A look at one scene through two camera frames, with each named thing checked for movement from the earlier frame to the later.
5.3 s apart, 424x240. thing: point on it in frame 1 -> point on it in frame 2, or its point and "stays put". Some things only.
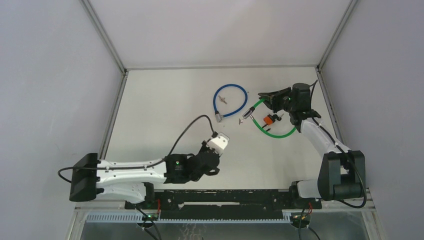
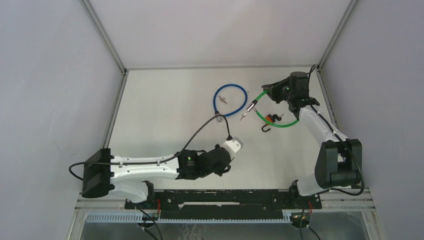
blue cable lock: x=218 y=117 stays put
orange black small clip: x=270 y=119 stays put
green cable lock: x=248 y=113 -> x=252 y=105
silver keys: x=222 y=99 stays put
